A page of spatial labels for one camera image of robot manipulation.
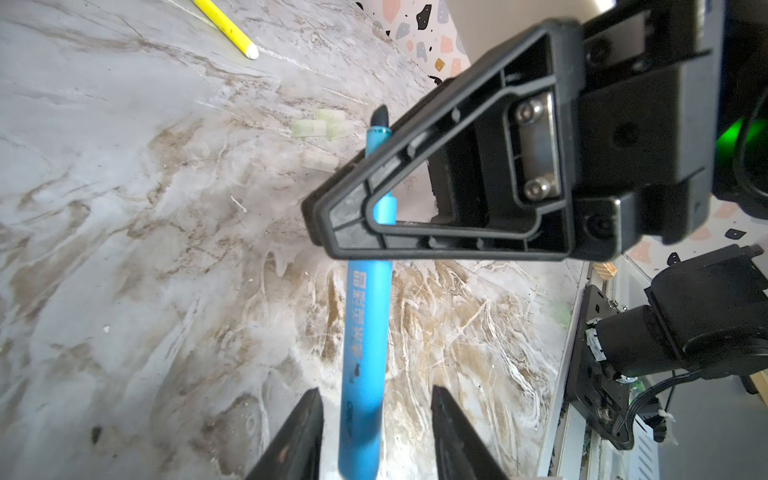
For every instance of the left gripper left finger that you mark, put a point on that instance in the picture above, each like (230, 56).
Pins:
(295, 451)

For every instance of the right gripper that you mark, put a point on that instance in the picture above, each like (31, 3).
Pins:
(673, 115)

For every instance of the blue highlighter pen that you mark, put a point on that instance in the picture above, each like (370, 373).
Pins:
(367, 315)

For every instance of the yellow highlighter pen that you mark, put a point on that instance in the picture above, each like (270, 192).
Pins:
(236, 36)

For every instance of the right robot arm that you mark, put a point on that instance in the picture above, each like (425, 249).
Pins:
(705, 318)

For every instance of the clear pen cap on table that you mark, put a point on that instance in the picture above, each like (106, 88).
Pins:
(304, 128)

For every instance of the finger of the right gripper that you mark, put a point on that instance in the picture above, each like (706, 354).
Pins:
(500, 145)

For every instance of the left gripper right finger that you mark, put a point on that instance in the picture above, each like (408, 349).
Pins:
(460, 452)

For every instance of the small wooden tag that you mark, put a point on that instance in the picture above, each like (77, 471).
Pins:
(605, 270)

